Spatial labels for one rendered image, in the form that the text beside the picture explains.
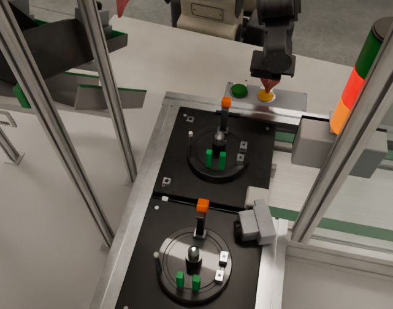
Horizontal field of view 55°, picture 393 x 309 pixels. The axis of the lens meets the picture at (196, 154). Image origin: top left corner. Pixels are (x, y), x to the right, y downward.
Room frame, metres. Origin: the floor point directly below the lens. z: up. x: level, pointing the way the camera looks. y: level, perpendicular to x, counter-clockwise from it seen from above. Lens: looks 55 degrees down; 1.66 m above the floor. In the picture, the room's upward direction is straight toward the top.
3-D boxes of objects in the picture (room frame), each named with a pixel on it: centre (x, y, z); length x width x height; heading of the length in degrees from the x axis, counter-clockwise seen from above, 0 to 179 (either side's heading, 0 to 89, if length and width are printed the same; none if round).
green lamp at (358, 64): (0.33, -0.21, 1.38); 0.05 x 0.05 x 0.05
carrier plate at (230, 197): (0.48, -0.05, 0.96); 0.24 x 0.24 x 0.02; 77
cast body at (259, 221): (0.31, -0.11, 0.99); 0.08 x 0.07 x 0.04; 9
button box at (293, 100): (0.68, -0.18, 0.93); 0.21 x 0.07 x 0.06; 77
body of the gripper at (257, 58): (0.68, -0.18, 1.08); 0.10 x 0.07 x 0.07; 77
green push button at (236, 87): (0.69, -0.11, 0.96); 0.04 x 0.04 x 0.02
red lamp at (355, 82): (0.33, -0.21, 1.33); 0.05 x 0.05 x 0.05
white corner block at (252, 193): (0.37, -0.12, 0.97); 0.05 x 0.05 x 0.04; 77
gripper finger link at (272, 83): (0.69, -0.17, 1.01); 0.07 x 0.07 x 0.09; 77
